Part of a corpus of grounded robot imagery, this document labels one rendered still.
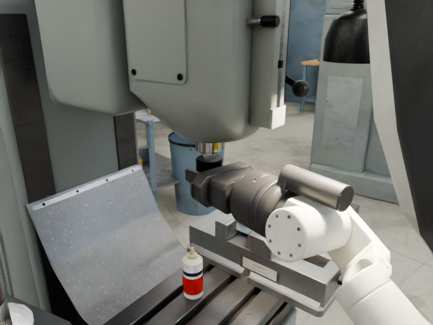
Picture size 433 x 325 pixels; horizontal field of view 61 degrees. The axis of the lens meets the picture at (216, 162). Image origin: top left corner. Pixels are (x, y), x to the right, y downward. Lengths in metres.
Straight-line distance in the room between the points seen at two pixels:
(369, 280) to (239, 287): 0.41
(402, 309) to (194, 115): 0.34
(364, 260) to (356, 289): 0.06
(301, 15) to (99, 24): 7.11
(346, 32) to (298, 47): 7.16
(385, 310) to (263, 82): 0.32
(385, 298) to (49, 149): 0.70
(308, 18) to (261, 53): 7.04
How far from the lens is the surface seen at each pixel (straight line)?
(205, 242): 0.88
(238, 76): 0.52
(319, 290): 0.76
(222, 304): 0.78
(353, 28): 0.49
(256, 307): 0.78
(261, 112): 0.54
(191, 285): 0.77
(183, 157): 2.88
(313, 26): 7.52
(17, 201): 0.89
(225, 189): 0.56
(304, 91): 0.66
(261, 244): 0.77
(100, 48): 0.60
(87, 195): 0.94
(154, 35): 0.54
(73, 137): 0.90
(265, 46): 0.53
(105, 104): 0.62
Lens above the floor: 1.48
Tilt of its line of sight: 20 degrees down
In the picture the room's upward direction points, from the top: straight up
